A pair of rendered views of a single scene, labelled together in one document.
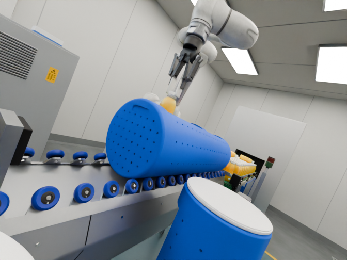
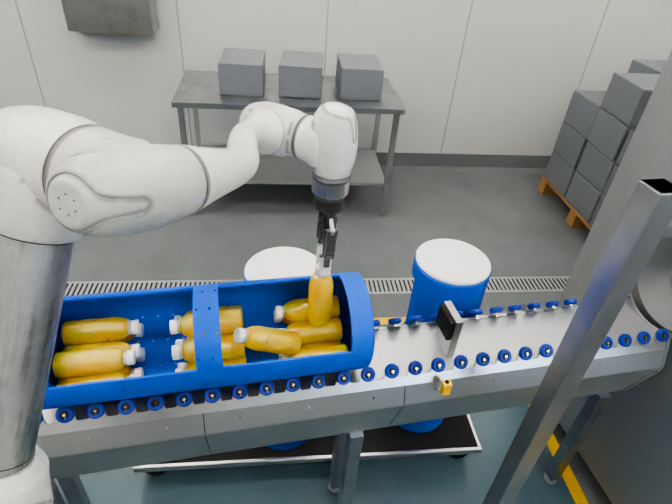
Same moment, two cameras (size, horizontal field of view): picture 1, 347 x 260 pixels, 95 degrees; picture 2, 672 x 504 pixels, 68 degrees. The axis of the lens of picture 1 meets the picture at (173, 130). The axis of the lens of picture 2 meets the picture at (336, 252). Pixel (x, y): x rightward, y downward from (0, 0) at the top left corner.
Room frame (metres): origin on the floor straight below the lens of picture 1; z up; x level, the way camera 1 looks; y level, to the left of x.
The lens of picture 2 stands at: (1.43, 0.75, 2.12)
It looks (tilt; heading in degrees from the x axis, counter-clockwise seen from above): 36 degrees down; 220
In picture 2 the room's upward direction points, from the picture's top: 5 degrees clockwise
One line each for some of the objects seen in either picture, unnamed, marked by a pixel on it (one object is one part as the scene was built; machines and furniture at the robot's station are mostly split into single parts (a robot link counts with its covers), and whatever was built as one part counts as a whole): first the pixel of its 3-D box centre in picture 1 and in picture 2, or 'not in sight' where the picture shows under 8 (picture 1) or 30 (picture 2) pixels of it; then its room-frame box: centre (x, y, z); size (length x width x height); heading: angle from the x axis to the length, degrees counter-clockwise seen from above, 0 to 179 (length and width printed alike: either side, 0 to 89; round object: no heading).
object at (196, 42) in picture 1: (190, 51); (328, 209); (0.66, 0.06, 1.49); 0.08 x 0.07 x 0.09; 55
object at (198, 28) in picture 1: (197, 34); (330, 182); (0.66, 0.06, 1.56); 0.09 x 0.09 x 0.06
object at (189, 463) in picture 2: not in sight; (310, 416); (0.36, -0.22, 0.08); 1.50 x 0.52 x 0.15; 139
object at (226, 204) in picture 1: (225, 199); (284, 270); (0.51, -0.25, 1.03); 0.28 x 0.28 x 0.01
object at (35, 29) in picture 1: (47, 37); not in sight; (1.66, 1.58, 1.48); 0.24 x 0.12 x 0.08; 147
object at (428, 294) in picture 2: not in sight; (431, 343); (0.01, 0.12, 0.59); 0.28 x 0.28 x 0.88
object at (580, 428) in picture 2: not in sight; (573, 439); (-0.23, 0.74, 0.31); 0.06 x 0.06 x 0.63; 56
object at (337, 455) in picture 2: not in sight; (339, 446); (0.50, 0.08, 0.31); 0.06 x 0.06 x 0.63; 56
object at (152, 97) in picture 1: (148, 104); not in sight; (1.45, 0.29, 1.25); 0.18 x 0.16 x 0.22; 104
